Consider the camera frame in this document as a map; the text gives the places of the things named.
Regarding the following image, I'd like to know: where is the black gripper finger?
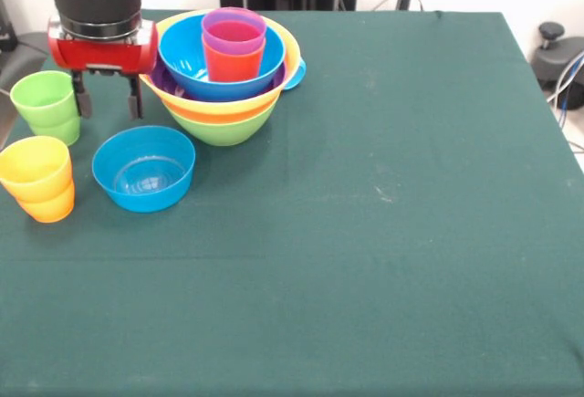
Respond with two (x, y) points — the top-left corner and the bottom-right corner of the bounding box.
(70, 68), (94, 119)
(126, 75), (145, 120)

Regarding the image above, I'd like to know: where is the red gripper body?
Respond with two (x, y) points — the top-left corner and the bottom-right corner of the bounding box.
(47, 16), (160, 78)

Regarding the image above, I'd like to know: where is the purple bowl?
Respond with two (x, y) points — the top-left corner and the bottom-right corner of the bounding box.
(148, 61), (287, 104)

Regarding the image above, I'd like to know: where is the green cup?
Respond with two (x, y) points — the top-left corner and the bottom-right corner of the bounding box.
(31, 111), (82, 147)
(9, 70), (79, 131)

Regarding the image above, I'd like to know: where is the large blue bowl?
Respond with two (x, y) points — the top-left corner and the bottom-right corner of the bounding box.
(157, 13), (287, 101)

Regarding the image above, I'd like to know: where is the yellow bowl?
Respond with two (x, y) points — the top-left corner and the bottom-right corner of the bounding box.
(138, 7), (302, 125)

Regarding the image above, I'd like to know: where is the red-orange cup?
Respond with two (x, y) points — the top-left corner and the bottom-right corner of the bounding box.
(203, 38), (266, 83)

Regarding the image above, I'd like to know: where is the purple cup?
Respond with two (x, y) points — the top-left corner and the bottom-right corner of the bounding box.
(200, 6), (267, 57)

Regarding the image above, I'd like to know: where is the green bowl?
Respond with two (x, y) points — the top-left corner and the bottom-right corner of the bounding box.
(166, 95), (279, 148)

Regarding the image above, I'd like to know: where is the dark equipment box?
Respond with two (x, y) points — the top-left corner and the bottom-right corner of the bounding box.
(0, 0), (19, 54)

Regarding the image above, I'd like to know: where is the small blue bowl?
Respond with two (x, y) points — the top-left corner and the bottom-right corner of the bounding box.
(91, 125), (197, 214)

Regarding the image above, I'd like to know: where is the yellow cup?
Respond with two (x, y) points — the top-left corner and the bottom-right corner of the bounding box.
(0, 135), (74, 204)

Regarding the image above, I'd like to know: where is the orange cup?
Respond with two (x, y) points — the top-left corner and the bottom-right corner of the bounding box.
(16, 182), (76, 225)

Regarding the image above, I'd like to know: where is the blue cup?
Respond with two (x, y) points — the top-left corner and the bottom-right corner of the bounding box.
(280, 57), (308, 92)

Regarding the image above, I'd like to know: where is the dark green table cloth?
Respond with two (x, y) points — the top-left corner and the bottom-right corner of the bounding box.
(0, 7), (584, 397)

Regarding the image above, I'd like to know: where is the black stand with knob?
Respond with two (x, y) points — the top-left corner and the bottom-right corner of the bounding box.
(531, 21), (584, 110)

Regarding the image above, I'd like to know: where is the blue cable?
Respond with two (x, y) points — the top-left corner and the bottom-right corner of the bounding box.
(546, 47), (584, 113)

